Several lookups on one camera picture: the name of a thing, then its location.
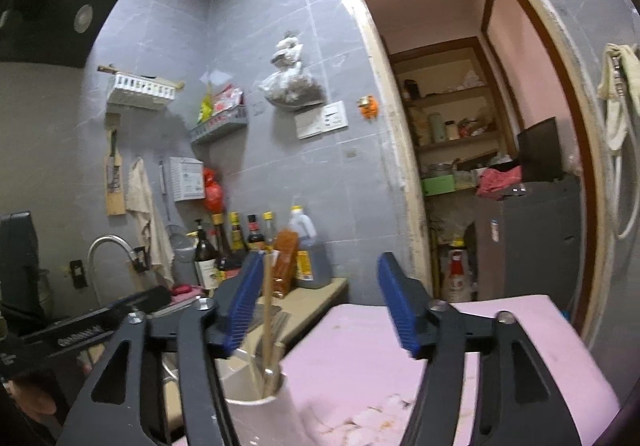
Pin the wooden door frame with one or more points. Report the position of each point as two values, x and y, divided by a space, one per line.
400 151

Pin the wooden cutting board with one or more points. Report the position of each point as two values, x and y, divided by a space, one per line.
115 176

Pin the brown food packet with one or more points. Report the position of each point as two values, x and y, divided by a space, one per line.
286 261

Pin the dark pump bottle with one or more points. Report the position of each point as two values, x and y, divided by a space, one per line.
205 261

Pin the soy sauce bottle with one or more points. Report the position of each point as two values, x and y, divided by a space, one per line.
224 251

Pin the pink floral tablecloth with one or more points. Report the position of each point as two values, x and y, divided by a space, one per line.
360 351

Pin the white wall switch panel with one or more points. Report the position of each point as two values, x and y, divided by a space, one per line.
320 120

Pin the white perforated wall holder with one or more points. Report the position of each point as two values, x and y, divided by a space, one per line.
186 180

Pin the red plastic bag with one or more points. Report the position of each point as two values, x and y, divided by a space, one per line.
212 191

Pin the red snack packet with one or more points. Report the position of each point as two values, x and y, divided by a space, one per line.
227 101

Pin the wooden chopstick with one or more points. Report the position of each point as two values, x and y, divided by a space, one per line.
268 306

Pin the small grey wall socket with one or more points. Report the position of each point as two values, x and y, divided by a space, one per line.
351 153

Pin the white wall basket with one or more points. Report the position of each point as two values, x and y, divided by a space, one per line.
140 91

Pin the wooden shelf unit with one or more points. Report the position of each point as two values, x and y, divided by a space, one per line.
445 126

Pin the clear glass bottle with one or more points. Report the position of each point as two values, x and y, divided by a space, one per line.
270 228

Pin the black monitor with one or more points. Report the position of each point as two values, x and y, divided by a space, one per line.
540 151

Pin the orange wall hook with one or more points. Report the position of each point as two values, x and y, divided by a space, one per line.
368 107

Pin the metal faucet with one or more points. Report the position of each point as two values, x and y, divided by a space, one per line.
100 251

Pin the clear hanging plastic bag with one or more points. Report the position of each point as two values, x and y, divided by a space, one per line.
292 86

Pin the yellow cap dark bottle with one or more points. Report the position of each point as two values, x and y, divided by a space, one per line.
236 233

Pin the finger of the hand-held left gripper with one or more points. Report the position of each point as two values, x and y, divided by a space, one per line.
150 298

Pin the beige hanging towel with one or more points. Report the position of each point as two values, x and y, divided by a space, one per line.
145 211

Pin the green box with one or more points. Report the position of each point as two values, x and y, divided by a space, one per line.
437 185

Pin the white plastic utensil basket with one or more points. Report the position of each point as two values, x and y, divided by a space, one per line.
265 418

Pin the person's left hand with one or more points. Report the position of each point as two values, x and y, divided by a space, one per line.
32 398

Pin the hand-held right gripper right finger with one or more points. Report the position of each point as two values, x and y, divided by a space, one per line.
395 296

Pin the grey cabinet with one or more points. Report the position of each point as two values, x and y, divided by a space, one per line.
530 241

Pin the grey wall shelf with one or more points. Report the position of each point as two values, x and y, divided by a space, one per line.
220 126

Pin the yellow green snack packet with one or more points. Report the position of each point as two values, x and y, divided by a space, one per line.
206 108

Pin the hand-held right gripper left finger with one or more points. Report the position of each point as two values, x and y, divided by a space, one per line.
245 296

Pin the red label sauce bottle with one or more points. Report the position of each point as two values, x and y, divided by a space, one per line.
255 233

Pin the black wall outlet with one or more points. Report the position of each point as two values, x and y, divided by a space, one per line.
77 273

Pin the pink cloth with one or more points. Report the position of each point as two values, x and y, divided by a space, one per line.
500 181

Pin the large oil jug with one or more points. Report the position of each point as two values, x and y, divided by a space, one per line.
312 256

